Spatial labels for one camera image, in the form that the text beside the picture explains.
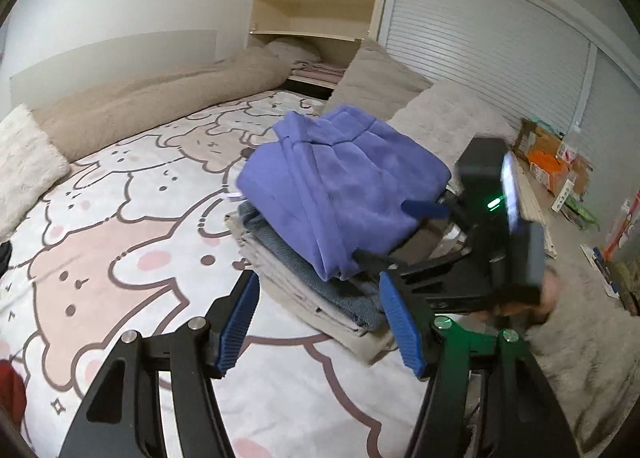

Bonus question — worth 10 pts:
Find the red garment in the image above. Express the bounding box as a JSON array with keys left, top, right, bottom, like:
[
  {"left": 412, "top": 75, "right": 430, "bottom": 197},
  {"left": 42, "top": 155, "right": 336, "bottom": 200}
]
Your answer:
[{"left": 0, "top": 358, "right": 27, "bottom": 430}]

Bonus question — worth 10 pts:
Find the colourful printed box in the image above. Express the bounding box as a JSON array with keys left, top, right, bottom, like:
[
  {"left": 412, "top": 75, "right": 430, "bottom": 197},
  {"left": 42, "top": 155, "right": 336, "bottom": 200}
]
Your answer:
[{"left": 602, "top": 187, "right": 640, "bottom": 259}]

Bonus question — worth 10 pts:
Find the white fluffy pillow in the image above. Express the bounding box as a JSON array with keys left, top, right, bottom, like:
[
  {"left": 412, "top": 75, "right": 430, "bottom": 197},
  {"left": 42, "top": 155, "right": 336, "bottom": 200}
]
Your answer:
[{"left": 0, "top": 104, "right": 72, "bottom": 237}]

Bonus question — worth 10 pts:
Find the person's right hand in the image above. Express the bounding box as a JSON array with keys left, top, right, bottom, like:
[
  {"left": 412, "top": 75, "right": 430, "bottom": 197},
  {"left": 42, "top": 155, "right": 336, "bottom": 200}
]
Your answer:
[{"left": 487, "top": 265, "right": 562, "bottom": 327}]

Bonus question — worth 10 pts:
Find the pink folded blanket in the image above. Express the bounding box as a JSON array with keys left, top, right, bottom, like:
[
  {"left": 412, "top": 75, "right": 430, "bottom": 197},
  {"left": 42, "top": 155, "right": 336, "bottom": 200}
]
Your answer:
[{"left": 287, "top": 60, "right": 347, "bottom": 84}]

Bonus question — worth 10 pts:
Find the grey fluffy rug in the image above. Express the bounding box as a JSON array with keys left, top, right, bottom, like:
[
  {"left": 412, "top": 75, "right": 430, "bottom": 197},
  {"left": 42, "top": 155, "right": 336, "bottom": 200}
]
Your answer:
[{"left": 520, "top": 218, "right": 640, "bottom": 456}]

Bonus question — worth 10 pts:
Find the grey wall panel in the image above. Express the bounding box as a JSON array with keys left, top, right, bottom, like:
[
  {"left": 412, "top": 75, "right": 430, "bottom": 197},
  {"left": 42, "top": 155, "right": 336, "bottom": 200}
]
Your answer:
[{"left": 10, "top": 29, "right": 219, "bottom": 109}]

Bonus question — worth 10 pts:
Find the bear printed bed sheet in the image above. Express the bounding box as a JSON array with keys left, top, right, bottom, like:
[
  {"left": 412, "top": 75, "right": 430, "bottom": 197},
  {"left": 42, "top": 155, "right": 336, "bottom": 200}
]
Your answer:
[{"left": 0, "top": 88, "right": 436, "bottom": 458}]

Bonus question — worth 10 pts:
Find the white slatted window shutter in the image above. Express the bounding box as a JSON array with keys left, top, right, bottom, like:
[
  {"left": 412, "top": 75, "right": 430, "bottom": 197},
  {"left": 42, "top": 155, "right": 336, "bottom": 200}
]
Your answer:
[{"left": 375, "top": 0, "right": 640, "bottom": 199}]

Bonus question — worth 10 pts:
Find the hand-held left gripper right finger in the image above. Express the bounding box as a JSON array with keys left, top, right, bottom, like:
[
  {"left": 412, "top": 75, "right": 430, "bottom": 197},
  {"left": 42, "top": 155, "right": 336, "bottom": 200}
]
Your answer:
[{"left": 378, "top": 270, "right": 574, "bottom": 458}]

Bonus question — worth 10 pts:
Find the green packet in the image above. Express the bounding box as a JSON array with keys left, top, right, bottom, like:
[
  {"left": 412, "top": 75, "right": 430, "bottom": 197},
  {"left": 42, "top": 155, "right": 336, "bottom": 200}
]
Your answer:
[{"left": 564, "top": 199, "right": 602, "bottom": 232}]

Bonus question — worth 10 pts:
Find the stack of folded clothes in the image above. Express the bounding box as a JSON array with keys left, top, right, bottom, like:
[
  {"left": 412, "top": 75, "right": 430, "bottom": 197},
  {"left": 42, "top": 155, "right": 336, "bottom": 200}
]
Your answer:
[{"left": 227, "top": 210, "right": 402, "bottom": 367}]

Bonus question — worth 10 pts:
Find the orange packet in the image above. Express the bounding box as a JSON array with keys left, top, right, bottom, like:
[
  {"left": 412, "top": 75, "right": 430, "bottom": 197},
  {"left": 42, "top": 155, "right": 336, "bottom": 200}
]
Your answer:
[{"left": 529, "top": 150, "right": 572, "bottom": 195}]

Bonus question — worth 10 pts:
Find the light wooden slat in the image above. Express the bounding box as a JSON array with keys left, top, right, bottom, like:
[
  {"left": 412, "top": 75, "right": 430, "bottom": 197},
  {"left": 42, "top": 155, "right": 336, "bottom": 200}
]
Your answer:
[{"left": 510, "top": 153, "right": 559, "bottom": 259}]

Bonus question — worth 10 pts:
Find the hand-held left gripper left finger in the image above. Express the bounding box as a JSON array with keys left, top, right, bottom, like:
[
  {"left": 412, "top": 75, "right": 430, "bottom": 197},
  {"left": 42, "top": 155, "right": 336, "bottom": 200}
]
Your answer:
[{"left": 57, "top": 270, "right": 262, "bottom": 458}]

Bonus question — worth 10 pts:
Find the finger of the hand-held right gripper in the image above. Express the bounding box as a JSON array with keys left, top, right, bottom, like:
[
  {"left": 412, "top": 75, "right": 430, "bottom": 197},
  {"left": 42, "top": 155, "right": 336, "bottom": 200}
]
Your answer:
[
  {"left": 352, "top": 249, "right": 453, "bottom": 281},
  {"left": 400, "top": 199, "right": 467, "bottom": 222}
]

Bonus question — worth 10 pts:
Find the grey fluffy pillow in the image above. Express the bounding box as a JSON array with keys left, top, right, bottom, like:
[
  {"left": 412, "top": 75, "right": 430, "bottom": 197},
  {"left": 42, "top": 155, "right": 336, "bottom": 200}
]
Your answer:
[{"left": 387, "top": 80, "right": 519, "bottom": 199}]

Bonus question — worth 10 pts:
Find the cream wall niche shelf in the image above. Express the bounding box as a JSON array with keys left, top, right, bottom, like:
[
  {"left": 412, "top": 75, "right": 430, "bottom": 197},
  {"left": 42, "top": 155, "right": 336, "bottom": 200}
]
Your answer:
[{"left": 247, "top": 0, "right": 384, "bottom": 101}]

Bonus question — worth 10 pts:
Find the flat blue-edged box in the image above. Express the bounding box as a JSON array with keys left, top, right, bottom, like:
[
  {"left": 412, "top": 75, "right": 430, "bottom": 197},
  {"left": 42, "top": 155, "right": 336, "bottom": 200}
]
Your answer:
[{"left": 580, "top": 244, "right": 624, "bottom": 299}]

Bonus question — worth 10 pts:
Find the beige pillow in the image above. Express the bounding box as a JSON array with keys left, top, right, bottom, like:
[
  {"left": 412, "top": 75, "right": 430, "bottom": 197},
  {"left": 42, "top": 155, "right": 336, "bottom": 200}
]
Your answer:
[{"left": 330, "top": 38, "right": 434, "bottom": 115}]

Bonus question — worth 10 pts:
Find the beige rolled duvet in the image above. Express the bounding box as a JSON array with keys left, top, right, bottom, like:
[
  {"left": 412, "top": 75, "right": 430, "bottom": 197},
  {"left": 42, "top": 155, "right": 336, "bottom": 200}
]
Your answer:
[{"left": 32, "top": 45, "right": 292, "bottom": 165}]

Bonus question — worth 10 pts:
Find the purple garment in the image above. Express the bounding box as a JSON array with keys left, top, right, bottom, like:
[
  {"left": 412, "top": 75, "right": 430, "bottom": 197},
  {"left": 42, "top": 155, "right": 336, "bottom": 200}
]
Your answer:
[{"left": 236, "top": 105, "right": 451, "bottom": 283}]

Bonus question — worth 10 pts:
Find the cardboard box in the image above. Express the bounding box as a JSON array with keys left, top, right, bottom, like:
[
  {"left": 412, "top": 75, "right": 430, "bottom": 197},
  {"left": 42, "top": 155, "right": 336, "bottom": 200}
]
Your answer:
[{"left": 515, "top": 118, "right": 569, "bottom": 165}]

